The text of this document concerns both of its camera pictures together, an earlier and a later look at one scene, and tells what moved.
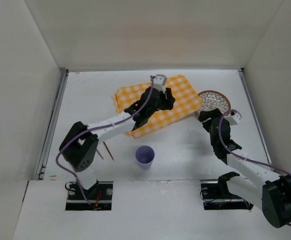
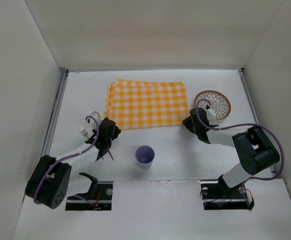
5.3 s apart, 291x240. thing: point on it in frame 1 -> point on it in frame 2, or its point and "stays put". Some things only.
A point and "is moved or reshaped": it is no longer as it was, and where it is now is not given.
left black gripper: (163, 97) -> (104, 143)
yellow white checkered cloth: (186, 101) is moved or reshaped
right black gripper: (211, 117) -> (193, 124)
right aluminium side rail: (242, 75) stays put
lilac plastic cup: (145, 155) stays put
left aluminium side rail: (62, 78) stays put
